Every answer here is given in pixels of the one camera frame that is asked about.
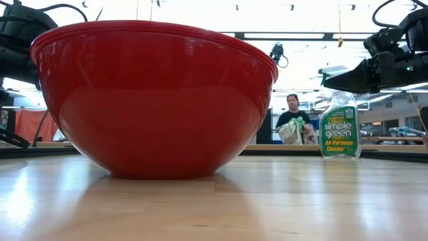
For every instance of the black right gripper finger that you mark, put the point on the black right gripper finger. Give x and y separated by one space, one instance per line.
354 78

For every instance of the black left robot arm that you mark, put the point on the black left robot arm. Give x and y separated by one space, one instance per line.
20 30

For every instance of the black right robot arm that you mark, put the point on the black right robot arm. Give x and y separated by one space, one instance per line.
418 30

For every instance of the green cleaner spray bottle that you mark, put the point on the green cleaner spray bottle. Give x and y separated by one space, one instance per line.
339 134

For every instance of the light blue background machine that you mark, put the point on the light blue background machine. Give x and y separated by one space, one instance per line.
401 130

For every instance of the person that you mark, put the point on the person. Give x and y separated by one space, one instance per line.
293 118

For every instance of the white and green bag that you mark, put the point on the white and green bag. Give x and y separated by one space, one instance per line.
290 134

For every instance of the black panel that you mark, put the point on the black panel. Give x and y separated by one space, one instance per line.
265 130

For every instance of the black overhead beam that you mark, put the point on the black overhead beam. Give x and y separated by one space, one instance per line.
239 35

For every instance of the large red bowl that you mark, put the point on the large red bowl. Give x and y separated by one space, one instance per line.
150 110

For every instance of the orange cloth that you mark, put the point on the orange cloth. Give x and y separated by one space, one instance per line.
26 124

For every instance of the black overhead camera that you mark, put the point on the black overhead camera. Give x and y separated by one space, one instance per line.
277 52

